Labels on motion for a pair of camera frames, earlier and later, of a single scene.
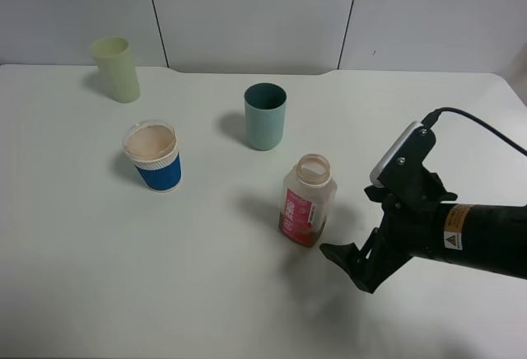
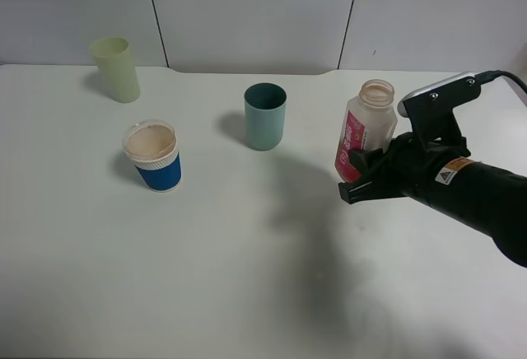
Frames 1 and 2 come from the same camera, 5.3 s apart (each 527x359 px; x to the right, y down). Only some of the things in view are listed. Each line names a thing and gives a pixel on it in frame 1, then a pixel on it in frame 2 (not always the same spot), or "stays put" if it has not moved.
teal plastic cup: x=265 y=114 stays put
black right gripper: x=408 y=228 to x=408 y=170
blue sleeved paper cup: x=152 y=146 stays put
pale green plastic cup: x=114 y=54 stays put
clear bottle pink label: x=309 y=194 to x=371 y=123
